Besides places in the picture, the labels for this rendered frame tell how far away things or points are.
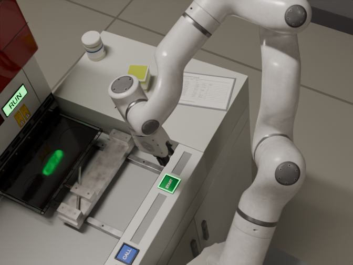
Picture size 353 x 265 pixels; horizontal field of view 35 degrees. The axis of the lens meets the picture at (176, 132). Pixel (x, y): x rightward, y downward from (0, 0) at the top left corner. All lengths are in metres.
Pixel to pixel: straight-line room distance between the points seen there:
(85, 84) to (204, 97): 0.45
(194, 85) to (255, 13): 0.65
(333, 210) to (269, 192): 1.34
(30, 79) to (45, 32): 1.86
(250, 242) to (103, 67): 0.91
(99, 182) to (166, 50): 0.67
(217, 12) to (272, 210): 0.54
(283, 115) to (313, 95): 1.70
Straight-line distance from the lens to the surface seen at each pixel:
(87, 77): 2.09
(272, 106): 1.45
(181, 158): 1.81
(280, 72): 1.43
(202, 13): 1.38
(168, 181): 1.76
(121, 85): 1.40
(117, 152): 1.96
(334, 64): 3.33
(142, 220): 1.71
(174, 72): 1.38
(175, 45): 1.38
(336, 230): 2.75
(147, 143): 1.53
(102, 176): 1.92
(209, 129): 1.85
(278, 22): 1.34
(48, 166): 1.98
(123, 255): 1.67
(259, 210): 1.52
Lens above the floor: 2.47
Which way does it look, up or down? 54 degrees down
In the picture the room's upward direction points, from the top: 13 degrees counter-clockwise
